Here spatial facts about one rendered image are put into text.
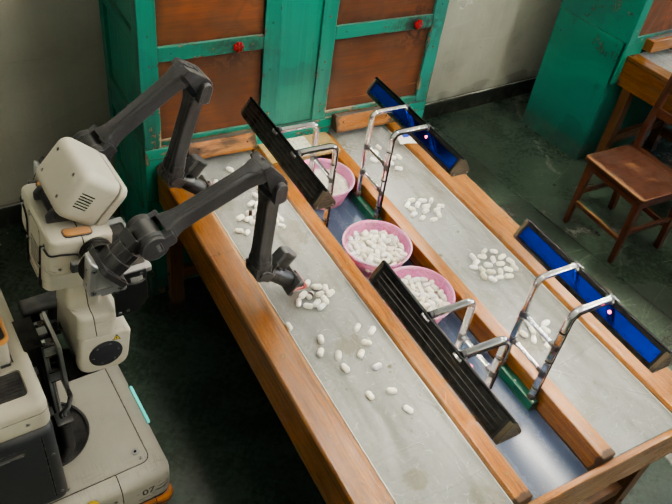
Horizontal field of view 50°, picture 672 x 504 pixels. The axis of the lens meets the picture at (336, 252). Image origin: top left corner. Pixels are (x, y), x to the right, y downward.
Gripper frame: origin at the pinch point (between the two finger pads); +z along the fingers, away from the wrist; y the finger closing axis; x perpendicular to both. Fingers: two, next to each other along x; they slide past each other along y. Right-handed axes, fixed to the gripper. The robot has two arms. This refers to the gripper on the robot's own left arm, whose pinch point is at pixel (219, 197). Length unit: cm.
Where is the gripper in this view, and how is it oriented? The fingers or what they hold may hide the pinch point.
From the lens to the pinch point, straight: 266.7
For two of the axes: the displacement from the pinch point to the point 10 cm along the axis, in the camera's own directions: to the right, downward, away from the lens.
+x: -6.6, 7.2, 2.3
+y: -4.7, -6.3, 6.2
